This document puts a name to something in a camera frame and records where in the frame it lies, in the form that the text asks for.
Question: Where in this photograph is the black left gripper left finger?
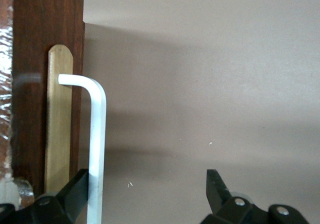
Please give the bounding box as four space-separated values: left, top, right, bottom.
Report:
0 168 90 224

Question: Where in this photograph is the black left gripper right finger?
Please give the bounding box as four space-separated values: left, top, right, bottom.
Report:
199 169 311 224

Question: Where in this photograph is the wooden drawer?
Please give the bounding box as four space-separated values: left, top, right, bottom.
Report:
11 0 86 197

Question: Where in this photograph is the light wooden stick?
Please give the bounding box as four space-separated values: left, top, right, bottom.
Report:
44 43 75 195

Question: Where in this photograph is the brown table cover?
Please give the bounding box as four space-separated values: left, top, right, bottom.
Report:
79 0 320 224

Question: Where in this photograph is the dark wooden cabinet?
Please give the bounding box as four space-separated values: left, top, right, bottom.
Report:
0 0 35 209

